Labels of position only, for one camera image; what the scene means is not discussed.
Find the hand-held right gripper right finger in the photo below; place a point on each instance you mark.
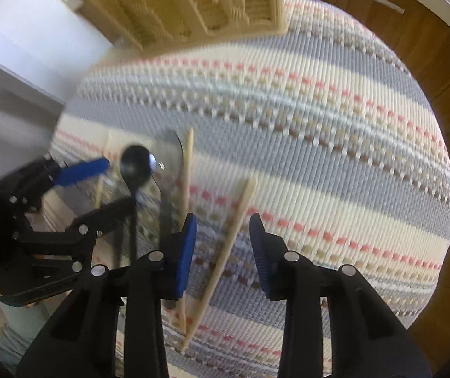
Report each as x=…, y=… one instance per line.
x=261, y=260

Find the black plastic spoon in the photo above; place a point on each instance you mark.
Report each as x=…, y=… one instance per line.
x=137, y=167

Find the metal spoon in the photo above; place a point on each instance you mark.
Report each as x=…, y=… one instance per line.
x=168, y=155

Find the person's leg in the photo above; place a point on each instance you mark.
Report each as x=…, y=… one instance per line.
x=20, y=330

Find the bamboo utensil organizer tray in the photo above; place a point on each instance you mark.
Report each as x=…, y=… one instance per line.
x=177, y=4

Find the wooden chopstick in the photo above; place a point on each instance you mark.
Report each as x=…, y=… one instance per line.
x=186, y=181
x=230, y=240
x=103, y=173

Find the striped woven mat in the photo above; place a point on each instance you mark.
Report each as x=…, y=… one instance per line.
x=288, y=145

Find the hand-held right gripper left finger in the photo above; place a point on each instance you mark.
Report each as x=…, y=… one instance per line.
x=185, y=258

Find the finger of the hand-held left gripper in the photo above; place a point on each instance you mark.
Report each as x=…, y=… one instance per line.
x=104, y=216
x=85, y=171

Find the white cabinet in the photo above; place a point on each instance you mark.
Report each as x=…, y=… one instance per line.
x=16, y=90

